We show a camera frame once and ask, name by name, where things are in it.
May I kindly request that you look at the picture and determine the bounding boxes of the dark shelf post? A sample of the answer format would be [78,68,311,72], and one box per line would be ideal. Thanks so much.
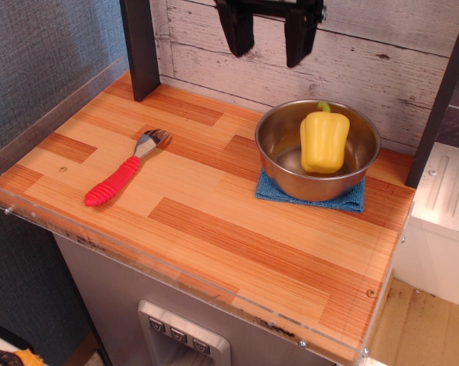
[406,33,459,188]
[120,0,160,101]

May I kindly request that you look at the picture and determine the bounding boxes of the dark right shelf post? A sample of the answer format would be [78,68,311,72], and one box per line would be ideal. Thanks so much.
[406,33,459,188]

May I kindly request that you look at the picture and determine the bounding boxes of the blue cloth napkin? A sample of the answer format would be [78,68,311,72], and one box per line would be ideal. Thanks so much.
[255,169,365,214]

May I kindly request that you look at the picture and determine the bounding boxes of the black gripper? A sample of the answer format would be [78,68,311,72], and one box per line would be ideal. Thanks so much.
[215,0,326,68]

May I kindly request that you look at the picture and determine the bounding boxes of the red handled metal spork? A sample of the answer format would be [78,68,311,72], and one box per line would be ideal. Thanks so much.
[84,129,170,207]

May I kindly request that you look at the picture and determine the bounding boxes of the yellow bell pepper toy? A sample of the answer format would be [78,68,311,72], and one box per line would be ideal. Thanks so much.
[300,101,350,174]

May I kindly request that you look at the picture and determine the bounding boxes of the clear acrylic table guard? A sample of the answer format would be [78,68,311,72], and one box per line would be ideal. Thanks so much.
[0,75,413,364]

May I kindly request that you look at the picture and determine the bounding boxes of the yellow and black toy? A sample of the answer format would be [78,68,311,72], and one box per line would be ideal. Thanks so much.
[0,349,45,366]

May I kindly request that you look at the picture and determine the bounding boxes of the grey ice dispenser panel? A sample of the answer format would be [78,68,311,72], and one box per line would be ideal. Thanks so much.
[137,300,232,365]

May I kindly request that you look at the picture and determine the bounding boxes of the stainless steel bowl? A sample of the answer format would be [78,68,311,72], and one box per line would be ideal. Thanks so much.
[255,99,381,201]

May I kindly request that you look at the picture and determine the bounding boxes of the dark left shelf post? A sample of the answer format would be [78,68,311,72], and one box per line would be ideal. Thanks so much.
[120,0,160,101]

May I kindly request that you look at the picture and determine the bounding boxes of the silver toy fridge cabinet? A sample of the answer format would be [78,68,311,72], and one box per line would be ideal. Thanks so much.
[55,235,331,365]

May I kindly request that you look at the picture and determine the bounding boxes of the white toy sink counter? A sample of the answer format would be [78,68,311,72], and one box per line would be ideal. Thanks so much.
[393,143,459,305]

